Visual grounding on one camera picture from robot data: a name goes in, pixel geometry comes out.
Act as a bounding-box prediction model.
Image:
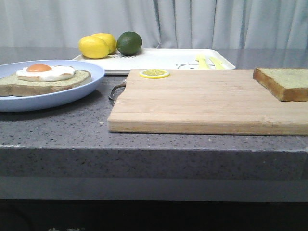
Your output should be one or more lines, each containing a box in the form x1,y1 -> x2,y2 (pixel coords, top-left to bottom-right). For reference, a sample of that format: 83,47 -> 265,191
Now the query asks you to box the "light blue round plate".
0,60 -> 105,112

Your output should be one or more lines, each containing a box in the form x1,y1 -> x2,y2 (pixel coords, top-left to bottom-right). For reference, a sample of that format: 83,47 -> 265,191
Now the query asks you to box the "wooden cutting board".
107,69 -> 308,136

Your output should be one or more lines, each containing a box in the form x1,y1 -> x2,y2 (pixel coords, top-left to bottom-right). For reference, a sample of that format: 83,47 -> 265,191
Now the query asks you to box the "green lime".
116,31 -> 142,56

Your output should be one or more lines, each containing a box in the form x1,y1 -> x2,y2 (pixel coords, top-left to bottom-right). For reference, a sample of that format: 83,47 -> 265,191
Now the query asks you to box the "white bear tray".
74,48 -> 235,75

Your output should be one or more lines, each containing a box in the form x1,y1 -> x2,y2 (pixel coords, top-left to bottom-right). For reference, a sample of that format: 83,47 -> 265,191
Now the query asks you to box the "front yellow lemon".
78,36 -> 110,59

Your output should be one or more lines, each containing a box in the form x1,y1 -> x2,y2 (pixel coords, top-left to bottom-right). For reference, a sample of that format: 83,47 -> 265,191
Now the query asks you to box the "yellow plastic fork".
195,54 -> 210,70

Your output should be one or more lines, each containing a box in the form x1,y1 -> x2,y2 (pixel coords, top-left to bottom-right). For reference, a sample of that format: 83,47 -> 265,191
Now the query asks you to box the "rear yellow lemon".
92,33 -> 116,55

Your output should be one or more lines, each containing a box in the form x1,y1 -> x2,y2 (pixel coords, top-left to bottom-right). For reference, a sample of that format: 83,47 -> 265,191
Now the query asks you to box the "metal cutting board handle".
108,80 -> 126,102

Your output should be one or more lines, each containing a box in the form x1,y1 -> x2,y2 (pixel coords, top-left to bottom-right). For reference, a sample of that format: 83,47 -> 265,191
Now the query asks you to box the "bread slice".
0,70 -> 92,97
253,68 -> 308,102

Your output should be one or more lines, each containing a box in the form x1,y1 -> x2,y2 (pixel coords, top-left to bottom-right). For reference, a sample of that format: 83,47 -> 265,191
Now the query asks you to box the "fake fried egg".
16,64 -> 75,82

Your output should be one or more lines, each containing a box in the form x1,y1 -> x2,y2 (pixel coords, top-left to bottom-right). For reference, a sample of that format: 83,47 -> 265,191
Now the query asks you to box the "grey curtain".
0,0 -> 308,49

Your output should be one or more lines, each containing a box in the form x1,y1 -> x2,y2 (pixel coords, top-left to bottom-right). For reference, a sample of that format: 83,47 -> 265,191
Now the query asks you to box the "yellow plastic knife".
209,57 -> 225,70

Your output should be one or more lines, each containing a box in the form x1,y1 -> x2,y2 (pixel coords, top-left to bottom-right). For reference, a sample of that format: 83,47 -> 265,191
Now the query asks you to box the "yellow lemon slice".
139,69 -> 170,79

